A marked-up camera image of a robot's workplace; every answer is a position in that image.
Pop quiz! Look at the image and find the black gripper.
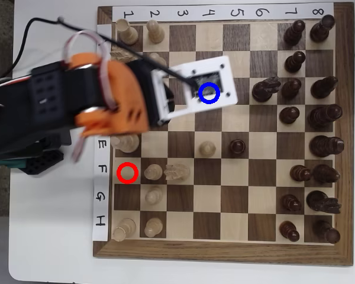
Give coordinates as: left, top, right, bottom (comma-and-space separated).
126, 59, 175, 128

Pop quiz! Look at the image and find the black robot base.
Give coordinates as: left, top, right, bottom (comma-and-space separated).
0, 141, 65, 178

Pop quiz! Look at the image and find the light wooden pawn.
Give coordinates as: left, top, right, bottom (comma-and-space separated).
146, 20, 166, 44
198, 141, 217, 158
144, 163, 163, 180
144, 217, 164, 238
144, 188, 164, 205
149, 52, 168, 70

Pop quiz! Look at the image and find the light wooden knight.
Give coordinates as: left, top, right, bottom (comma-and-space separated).
109, 44, 133, 63
163, 162, 191, 183

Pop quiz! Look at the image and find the light wooden king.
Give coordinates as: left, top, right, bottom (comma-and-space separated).
110, 133, 140, 154

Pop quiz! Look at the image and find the light wooden rook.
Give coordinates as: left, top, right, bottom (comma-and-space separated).
114, 18, 140, 46
111, 218, 137, 242

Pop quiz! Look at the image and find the white paper number strip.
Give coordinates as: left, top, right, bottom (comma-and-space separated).
112, 2, 335, 22

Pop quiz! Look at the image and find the dark wooden pawn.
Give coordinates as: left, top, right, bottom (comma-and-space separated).
279, 220, 301, 243
289, 164, 313, 183
280, 78, 302, 101
278, 106, 301, 125
228, 139, 246, 157
280, 193, 302, 213
283, 20, 306, 47
284, 51, 306, 74

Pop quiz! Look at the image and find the white paper letter strip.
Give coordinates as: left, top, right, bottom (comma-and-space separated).
92, 23, 112, 242

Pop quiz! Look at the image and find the dark wooden knight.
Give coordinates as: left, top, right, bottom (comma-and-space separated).
306, 190, 343, 215
251, 76, 282, 104

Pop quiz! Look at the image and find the wooden chessboard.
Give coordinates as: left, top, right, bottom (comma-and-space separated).
92, 2, 355, 267

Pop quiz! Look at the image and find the dark wooden bishop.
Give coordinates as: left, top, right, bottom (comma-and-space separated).
309, 76, 338, 100
312, 164, 341, 184

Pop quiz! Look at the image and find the dark wooden queen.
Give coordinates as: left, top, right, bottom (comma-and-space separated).
307, 104, 343, 130

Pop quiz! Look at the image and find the dark wooden king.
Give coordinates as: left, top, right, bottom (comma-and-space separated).
309, 135, 345, 158

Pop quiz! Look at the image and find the dark wooden rook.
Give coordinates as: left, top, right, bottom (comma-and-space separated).
309, 14, 335, 44
312, 220, 341, 244

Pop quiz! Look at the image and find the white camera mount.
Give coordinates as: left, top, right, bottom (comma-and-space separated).
152, 55, 239, 125

